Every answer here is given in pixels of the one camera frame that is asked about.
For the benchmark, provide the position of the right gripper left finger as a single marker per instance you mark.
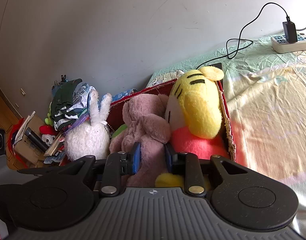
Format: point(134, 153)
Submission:
point(117, 165)

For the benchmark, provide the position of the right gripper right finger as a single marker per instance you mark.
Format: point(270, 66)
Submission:
point(186, 165)

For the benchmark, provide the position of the white rabbit plush plaid ears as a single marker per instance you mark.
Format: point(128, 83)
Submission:
point(92, 137)

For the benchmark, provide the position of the green mushroom cap plush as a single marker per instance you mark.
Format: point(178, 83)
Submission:
point(119, 130)

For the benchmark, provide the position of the yellow tiger plush red shirt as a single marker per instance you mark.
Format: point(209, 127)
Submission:
point(194, 113)

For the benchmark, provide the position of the pink plush bear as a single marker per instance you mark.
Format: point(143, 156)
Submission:
point(144, 118)

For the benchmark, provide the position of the red cardboard box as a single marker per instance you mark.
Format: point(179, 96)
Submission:
point(190, 118)

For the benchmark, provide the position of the stack of books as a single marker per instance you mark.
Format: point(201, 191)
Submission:
point(56, 144)

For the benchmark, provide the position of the red hat santa plush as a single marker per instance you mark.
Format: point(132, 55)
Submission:
point(48, 134)

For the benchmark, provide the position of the pile of folded clothes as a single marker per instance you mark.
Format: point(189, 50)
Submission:
point(69, 102)

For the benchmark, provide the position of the green frog plush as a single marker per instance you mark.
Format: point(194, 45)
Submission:
point(48, 119)

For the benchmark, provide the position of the brown cardboard box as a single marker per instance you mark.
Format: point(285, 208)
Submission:
point(23, 154)

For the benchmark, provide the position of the black cylinder bottle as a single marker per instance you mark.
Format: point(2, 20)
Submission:
point(36, 140)

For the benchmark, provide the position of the black smartphone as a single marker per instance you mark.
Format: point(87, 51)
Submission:
point(216, 65)

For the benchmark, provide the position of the cartoon bear bed sheet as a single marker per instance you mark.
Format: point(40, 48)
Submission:
point(266, 98)

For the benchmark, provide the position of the wooden door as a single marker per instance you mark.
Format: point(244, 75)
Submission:
point(9, 116)

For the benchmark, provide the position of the white power strip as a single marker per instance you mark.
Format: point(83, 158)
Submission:
point(281, 45)

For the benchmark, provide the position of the black charger adapter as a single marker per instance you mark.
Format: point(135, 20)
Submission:
point(290, 31)

